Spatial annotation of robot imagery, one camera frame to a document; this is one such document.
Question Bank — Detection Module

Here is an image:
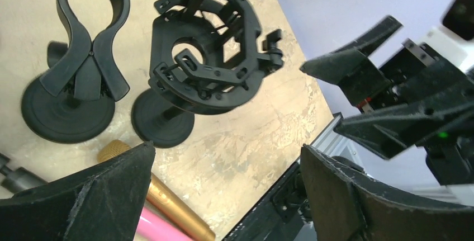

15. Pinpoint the gold microphone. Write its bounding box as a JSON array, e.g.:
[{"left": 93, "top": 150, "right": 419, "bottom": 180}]
[{"left": 97, "top": 139, "right": 217, "bottom": 241}]

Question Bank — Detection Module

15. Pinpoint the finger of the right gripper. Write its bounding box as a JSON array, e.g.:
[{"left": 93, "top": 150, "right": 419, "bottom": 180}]
[
  {"left": 334, "top": 101, "right": 473, "bottom": 160},
  {"left": 300, "top": 15, "right": 402, "bottom": 106}
]

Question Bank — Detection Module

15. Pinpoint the black mic clip adapter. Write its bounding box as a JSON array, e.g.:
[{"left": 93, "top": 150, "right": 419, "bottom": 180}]
[{"left": 1, "top": 154, "right": 47, "bottom": 194}]

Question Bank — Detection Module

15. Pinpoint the pink microphone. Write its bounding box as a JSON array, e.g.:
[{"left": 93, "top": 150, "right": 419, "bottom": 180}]
[{"left": 137, "top": 207, "right": 192, "bottom": 241}]

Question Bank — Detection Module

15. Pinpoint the gold mic shock-mount stand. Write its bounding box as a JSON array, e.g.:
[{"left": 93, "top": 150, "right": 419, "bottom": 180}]
[{"left": 131, "top": 0, "right": 284, "bottom": 148}]

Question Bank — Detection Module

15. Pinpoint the pink mic round-base stand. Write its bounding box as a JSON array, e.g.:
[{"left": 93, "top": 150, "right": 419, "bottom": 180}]
[{"left": 21, "top": 0, "right": 130, "bottom": 144}]

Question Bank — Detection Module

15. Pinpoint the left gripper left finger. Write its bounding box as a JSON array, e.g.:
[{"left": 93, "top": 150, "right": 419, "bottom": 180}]
[{"left": 1, "top": 142, "right": 155, "bottom": 240}]

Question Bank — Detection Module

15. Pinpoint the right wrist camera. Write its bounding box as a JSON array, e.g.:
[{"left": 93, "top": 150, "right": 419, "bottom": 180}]
[{"left": 420, "top": 0, "right": 473, "bottom": 73}]

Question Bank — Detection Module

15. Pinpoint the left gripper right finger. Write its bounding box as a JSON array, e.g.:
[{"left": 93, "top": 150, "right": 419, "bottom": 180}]
[{"left": 300, "top": 145, "right": 473, "bottom": 240}]

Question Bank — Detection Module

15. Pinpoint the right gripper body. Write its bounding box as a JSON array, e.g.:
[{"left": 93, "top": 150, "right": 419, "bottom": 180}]
[{"left": 355, "top": 39, "right": 474, "bottom": 148}]

